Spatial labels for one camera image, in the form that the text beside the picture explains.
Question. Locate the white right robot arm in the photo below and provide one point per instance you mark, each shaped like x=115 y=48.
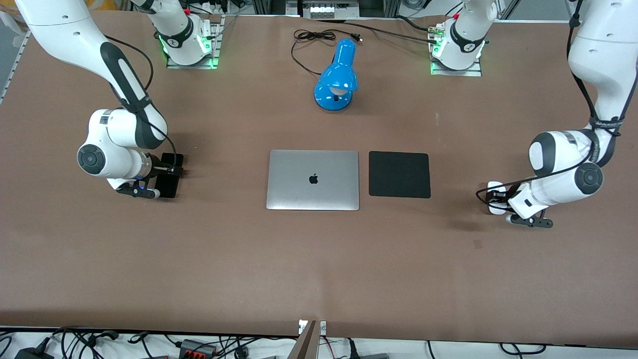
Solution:
x=60 y=20

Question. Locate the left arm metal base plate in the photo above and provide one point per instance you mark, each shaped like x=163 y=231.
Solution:
x=458 y=73

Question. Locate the black power adapter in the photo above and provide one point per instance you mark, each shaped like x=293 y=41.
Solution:
x=30 y=354

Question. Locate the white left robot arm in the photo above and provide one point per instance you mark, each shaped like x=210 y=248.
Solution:
x=598 y=45

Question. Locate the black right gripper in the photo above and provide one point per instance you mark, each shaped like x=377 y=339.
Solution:
x=156 y=164

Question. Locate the grey connector block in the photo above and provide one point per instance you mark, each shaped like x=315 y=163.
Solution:
x=192 y=345

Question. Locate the black smartphone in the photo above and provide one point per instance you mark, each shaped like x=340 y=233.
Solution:
x=167 y=189

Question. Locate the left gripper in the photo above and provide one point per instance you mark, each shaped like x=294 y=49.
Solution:
x=509 y=194

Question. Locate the white computer mouse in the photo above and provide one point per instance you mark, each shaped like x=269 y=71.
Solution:
x=496 y=210

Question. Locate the blue desk lamp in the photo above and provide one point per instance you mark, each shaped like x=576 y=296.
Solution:
x=339 y=75

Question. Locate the aluminium side rail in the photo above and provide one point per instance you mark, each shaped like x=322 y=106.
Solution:
x=15 y=65

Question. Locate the yellow object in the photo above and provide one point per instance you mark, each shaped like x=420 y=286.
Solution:
x=107 y=4

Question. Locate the silver power strip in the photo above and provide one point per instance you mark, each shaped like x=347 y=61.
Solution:
x=324 y=10

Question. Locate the black mouse pad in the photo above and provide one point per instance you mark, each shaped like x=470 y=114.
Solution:
x=399 y=174

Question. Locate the silver laptop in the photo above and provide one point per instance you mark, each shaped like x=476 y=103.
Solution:
x=312 y=179

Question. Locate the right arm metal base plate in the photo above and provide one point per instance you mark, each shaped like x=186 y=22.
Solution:
x=194 y=66

